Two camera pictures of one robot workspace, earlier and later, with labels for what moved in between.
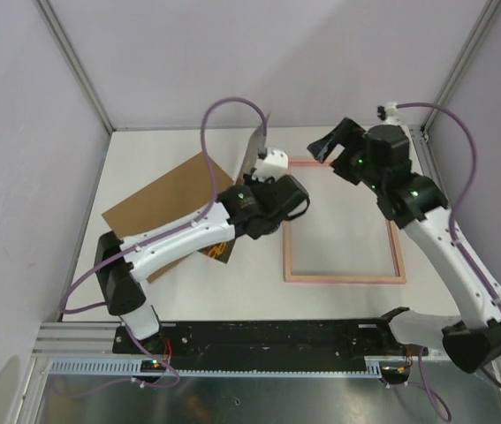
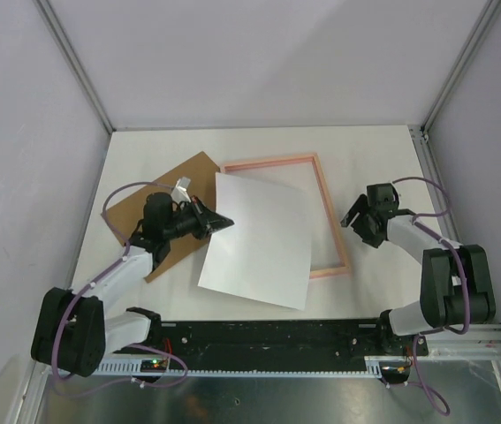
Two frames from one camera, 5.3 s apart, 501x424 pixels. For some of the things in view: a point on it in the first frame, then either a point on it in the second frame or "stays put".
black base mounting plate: (267, 342) stays put
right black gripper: (348, 134) -> (361, 206)
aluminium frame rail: (64, 42) stays put
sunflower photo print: (223, 252) -> (266, 254)
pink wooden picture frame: (287, 247) -> (315, 272)
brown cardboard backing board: (183, 192) stays put
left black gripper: (266, 183) -> (208, 222)
